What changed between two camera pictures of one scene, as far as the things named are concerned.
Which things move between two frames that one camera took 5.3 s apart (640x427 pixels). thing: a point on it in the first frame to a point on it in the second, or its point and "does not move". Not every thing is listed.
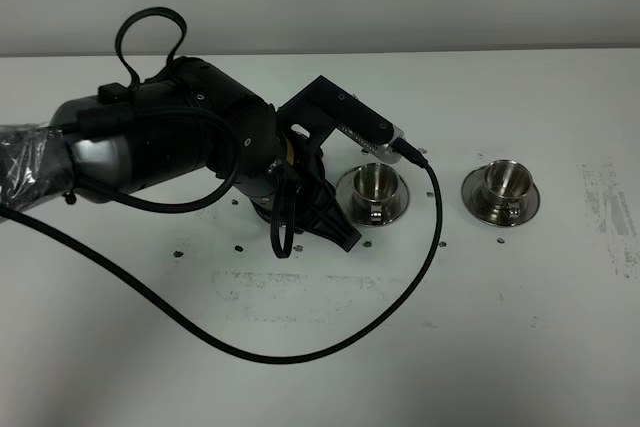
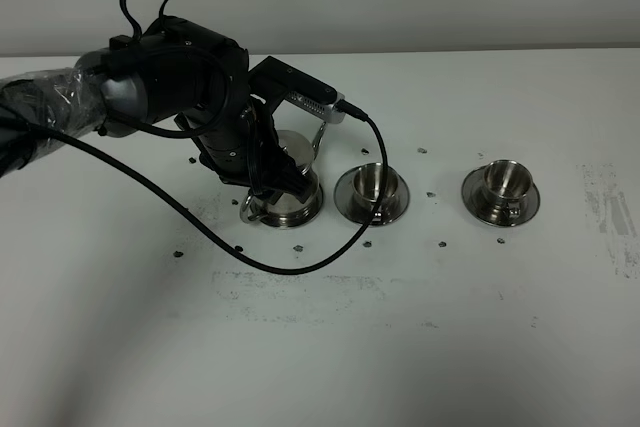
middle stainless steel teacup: (376, 194) does not move
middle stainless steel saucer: (344, 194) does not move
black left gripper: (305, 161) to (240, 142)
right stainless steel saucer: (472, 195) does not move
